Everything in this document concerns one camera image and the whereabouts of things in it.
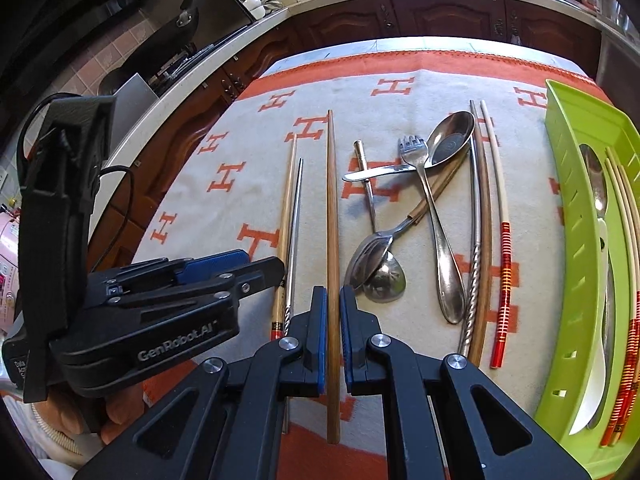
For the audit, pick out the light blue table cover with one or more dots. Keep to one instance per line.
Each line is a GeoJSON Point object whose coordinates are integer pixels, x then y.
{"type": "Point", "coordinates": [400, 45]}

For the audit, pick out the person's left forearm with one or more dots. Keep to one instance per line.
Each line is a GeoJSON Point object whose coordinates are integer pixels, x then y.
{"type": "Point", "coordinates": [40, 442]}

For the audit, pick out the orange and grey printed blanket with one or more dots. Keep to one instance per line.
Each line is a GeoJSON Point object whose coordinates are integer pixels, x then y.
{"type": "Point", "coordinates": [260, 170]}

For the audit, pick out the steel stove splash screen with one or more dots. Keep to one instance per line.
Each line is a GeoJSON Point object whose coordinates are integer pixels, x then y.
{"type": "Point", "coordinates": [220, 15]}

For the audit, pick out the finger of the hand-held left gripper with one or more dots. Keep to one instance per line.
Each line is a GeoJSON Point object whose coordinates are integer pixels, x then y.
{"type": "Point", "coordinates": [215, 262]}
{"type": "Point", "coordinates": [250, 280]}

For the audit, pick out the grey metal cabinet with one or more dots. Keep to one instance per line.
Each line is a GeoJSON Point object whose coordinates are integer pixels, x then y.
{"type": "Point", "coordinates": [617, 55]}

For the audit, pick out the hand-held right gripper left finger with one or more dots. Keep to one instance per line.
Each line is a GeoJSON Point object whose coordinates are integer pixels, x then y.
{"type": "Point", "coordinates": [320, 340]}

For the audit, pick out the white cups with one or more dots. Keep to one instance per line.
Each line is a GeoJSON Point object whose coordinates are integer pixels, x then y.
{"type": "Point", "coordinates": [252, 5]}

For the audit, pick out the green plastic utensil tray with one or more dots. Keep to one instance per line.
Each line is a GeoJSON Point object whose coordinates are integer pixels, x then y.
{"type": "Point", "coordinates": [565, 210]}

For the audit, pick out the light wooden chopstick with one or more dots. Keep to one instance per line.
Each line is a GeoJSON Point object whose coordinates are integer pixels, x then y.
{"type": "Point", "coordinates": [287, 220]}

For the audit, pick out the black range hood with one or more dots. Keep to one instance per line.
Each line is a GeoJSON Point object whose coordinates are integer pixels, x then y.
{"type": "Point", "coordinates": [60, 0]}

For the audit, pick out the large metal spoon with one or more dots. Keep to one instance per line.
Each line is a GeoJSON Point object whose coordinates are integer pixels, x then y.
{"type": "Point", "coordinates": [450, 140]}

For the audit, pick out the person's left hand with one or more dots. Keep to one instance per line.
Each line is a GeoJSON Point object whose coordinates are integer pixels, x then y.
{"type": "Point", "coordinates": [125, 405]}

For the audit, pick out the brown wooden chopstick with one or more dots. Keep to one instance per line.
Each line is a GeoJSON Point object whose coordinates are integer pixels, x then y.
{"type": "Point", "coordinates": [484, 285]}
{"type": "Point", "coordinates": [331, 200]}

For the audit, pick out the dark wooden kitchen cabinets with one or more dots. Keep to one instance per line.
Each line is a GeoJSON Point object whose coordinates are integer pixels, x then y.
{"type": "Point", "coordinates": [435, 17]}

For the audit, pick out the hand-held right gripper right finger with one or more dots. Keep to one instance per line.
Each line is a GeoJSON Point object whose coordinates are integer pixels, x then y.
{"type": "Point", "coordinates": [348, 340]}

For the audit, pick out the dark brown chopstick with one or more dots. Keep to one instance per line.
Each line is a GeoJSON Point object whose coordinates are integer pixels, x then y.
{"type": "Point", "coordinates": [446, 176]}
{"type": "Point", "coordinates": [421, 211]}

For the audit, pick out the white plastic spoon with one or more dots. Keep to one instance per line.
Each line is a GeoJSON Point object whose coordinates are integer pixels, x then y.
{"type": "Point", "coordinates": [590, 390]}

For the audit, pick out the metal fork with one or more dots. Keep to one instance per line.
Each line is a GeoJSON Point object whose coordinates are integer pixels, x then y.
{"type": "Point", "coordinates": [440, 255]}

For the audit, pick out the black gas stove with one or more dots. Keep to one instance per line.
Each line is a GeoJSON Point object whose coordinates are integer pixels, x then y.
{"type": "Point", "coordinates": [175, 62]}

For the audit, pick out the twisted metal chopstick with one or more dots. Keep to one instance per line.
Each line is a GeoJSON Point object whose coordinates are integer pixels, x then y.
{"type": "Point", "coordinates": [475, 270]}
{"type": "Point", "coordinates": [296, 220]}

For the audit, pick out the small steel side panel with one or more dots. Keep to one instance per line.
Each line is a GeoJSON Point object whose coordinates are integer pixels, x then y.
{"type": "Point", "coordinates": [127, 97]}

